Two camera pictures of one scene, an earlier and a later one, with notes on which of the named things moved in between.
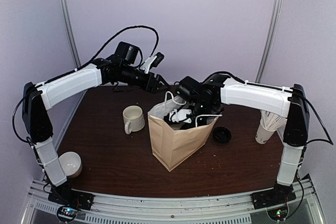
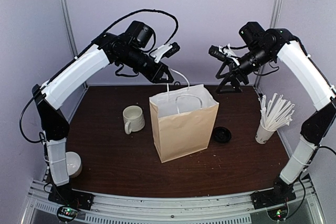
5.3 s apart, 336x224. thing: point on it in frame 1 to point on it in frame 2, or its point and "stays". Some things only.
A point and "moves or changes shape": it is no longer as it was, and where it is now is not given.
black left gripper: [153, 88] to [160, 71]
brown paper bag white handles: [170, 145] moves or changes shape
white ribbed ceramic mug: [133, 118] stays
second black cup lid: [221, 135] stays
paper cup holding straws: [262, 135] stays
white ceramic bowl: [71, 163] stays
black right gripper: [189, 126] to [235, 71]
